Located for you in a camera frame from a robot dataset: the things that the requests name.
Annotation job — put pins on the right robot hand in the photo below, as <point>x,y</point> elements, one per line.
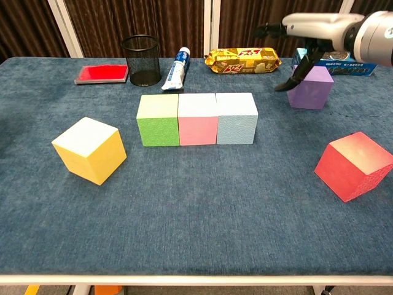
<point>319,26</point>

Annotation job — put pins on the purple cube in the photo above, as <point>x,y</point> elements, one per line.
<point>310,92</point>

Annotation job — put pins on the light blue cube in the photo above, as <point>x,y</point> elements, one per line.
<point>236,127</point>

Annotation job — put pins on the green cube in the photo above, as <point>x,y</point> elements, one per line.
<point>158,129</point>

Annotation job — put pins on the yellow cube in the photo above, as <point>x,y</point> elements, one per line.
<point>89,153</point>

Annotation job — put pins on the red cube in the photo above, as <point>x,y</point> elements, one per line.
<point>347,172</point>

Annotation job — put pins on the pink cube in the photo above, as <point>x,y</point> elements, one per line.
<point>198,129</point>

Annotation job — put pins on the blue sandwich cookie box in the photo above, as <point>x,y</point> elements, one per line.
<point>353,68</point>

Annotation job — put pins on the brown ribbed partition panel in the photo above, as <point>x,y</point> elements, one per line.
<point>239,18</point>
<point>101,24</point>
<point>371,4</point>
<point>24,27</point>

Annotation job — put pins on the yellow biscuit packet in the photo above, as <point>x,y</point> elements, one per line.
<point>242,61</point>

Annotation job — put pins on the white blue toothpaste tube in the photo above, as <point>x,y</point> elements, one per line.
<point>175,72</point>

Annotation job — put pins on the black mesh pen cup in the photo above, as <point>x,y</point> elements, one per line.
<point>142,64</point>

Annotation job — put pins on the red ink pad case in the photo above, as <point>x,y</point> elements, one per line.
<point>102,73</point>

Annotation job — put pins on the small orange floor item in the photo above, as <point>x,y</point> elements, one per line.
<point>107,290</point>

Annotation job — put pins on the yellow floor tape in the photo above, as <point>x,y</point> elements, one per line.
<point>31,289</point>

